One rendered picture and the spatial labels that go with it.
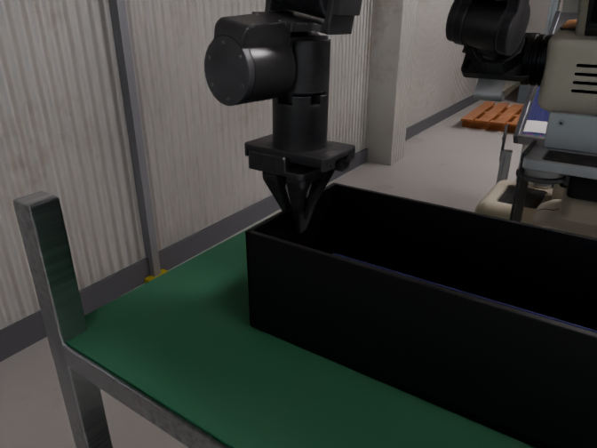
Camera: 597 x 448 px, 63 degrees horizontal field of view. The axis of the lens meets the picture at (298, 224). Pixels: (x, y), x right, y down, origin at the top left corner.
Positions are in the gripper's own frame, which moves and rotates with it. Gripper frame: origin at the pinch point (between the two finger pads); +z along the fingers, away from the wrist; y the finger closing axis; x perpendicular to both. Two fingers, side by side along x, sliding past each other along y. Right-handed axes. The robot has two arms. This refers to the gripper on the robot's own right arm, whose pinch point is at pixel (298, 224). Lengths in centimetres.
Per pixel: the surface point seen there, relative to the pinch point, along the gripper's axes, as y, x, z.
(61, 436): -98, 14, 104
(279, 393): 8.1, -15.0, 8.8
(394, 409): 17.3, -11.1, 8.7
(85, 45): -154, 81, -8
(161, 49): -154, 119, -5
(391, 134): -130, 340, 73
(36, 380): -130, 24, 104
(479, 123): -103, 523, 90
